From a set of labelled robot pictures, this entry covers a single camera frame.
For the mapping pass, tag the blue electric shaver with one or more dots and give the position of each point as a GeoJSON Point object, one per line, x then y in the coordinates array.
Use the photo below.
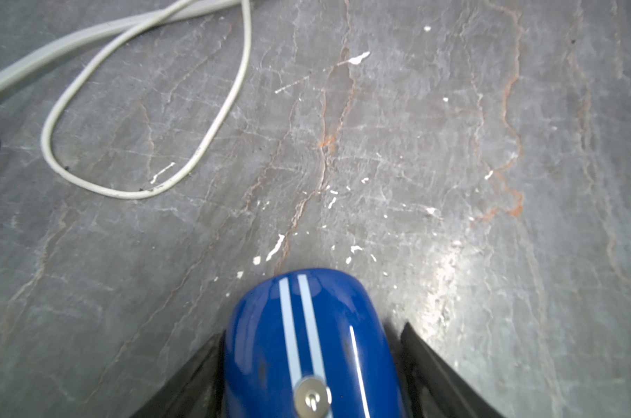
{"type": "Point", "coordinates": [309, 344]}

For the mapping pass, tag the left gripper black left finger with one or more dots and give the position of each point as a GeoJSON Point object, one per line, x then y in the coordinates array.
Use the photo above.
{"type": "Point", "coordinates": [196, 389]}

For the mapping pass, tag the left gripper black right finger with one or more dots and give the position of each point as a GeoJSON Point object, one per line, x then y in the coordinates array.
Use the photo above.
{"type": "Point", "coordinates": [432, 388]}

